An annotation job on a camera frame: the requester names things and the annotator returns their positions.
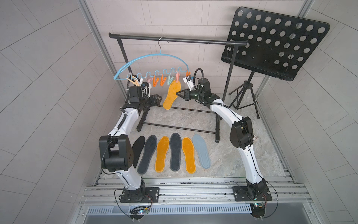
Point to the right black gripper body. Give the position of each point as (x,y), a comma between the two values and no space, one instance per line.
(193,94)

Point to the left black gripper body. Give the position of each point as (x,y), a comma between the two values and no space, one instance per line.
(147,102)

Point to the blue multi-clip hanger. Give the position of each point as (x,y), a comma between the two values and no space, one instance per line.
(150,65)

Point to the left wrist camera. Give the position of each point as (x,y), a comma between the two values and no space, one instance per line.
(145,89)

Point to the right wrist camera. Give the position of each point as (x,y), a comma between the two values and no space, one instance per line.
(189,81)

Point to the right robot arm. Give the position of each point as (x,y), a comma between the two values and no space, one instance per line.
(241,132)

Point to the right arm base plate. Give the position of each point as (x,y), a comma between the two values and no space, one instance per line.
(242,194)

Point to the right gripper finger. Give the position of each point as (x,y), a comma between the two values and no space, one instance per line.
(182,92)
(183,97)

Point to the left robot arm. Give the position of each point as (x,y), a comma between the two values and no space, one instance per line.
(116,153)

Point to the black shoe insole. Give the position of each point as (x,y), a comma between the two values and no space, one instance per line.
(137,149)

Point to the light blue insole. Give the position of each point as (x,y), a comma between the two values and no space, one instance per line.
(202,151)

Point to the orange yellow shoe insole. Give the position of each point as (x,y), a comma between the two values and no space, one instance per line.
(162,149)

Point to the aluminium mounting rail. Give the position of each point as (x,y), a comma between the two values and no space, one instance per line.
(196,190)

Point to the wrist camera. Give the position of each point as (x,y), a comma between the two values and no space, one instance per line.
(145,89)
(189,81)

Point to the black perforated music stand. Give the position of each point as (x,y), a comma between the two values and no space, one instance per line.
(277,45)

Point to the black garment rack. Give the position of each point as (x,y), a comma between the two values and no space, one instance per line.
(138,87)

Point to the dark grey shoe insole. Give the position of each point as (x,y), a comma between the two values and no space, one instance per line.
(149,149)

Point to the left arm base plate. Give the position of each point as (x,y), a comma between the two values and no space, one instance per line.
(146,195)

